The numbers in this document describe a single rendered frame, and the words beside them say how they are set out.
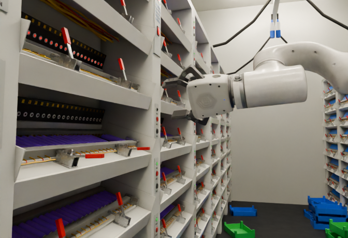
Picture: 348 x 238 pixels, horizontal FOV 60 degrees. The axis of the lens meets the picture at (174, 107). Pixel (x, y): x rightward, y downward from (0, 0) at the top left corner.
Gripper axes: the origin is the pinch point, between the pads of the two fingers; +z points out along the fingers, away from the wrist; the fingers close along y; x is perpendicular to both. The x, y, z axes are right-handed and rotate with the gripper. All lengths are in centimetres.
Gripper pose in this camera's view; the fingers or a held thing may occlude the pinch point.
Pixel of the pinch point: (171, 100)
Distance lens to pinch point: 76.7
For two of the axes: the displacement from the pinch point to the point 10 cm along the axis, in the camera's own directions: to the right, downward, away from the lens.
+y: 2.5, 8.3, 4.9
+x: 1.9, -5.4, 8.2
